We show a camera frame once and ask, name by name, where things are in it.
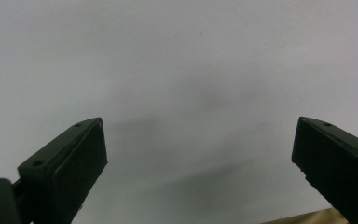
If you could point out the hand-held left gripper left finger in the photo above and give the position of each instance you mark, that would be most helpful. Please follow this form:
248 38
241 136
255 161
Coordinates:
65 168

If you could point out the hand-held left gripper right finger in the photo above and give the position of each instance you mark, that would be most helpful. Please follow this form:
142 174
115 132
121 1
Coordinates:
338 168

